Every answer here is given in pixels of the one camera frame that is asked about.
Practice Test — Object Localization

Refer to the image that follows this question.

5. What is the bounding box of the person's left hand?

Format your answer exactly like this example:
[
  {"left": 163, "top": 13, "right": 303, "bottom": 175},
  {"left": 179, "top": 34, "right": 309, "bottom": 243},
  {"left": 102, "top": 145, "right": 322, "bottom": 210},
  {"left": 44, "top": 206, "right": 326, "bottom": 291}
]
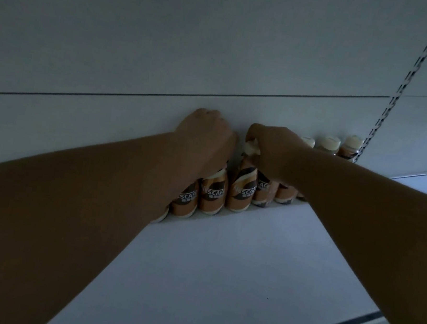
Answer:
[{"left": 169, "top": 104, "right": 243, "bottom": 185}]

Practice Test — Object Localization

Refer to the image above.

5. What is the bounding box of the person's right hand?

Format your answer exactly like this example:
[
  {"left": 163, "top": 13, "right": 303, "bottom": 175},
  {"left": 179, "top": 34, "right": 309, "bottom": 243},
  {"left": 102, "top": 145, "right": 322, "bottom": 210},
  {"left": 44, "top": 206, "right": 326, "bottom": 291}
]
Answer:
[{"left": 239, "top": 122, "right": 316, "bottom": 190}]

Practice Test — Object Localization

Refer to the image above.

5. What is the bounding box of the brown coffee drink bottle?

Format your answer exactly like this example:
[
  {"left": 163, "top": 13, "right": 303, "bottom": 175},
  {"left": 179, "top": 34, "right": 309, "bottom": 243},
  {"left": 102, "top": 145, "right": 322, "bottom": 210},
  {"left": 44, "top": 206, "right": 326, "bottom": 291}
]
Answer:
[
  {"left": 224, "top": 137, "right": 265, "bottom": 216},
  {"left": 196, "top": 162, "right": 232, "bottom": 218}
]

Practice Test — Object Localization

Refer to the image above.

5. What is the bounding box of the person's left forearm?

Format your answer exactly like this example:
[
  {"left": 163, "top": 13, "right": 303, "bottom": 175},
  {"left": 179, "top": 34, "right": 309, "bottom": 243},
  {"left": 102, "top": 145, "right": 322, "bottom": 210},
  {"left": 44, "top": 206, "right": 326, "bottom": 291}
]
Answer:
[{"left": 0, "top": 106, "right": 202, "bottom": 324}]

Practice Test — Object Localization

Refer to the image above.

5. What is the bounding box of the person's right forearm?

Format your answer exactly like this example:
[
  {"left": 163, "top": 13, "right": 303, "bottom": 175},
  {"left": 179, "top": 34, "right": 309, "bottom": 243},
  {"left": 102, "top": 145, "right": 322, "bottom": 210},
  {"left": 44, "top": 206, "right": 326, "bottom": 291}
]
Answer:
[{"left": 278, "top": 147, "right": 427, "bottom": 324}]

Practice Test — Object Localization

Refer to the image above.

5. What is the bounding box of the row of coffee bottles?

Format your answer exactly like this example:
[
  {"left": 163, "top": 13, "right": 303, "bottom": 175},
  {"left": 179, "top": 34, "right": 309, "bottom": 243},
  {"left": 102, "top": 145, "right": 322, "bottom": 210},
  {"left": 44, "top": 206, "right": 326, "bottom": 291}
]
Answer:
[{"left": 150, "top": 108, "right": 364, "bottom": 251}]

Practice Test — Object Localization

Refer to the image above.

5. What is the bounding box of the white metal shelf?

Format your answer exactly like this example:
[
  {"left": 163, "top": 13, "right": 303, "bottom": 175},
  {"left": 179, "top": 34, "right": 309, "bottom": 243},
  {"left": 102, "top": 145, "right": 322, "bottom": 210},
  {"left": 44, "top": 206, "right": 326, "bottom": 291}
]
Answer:
[{"left": 42, "top": 114, "right": 427, "bottom": 324}]

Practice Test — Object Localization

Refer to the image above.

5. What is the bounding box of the slotted metal shelf upright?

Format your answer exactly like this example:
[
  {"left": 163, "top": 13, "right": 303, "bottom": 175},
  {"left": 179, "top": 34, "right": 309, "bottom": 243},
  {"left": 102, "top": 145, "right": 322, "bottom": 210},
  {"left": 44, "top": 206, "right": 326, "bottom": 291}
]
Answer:
[{"left": 352, "top": 0, "right": 427, "bottom": 175}]

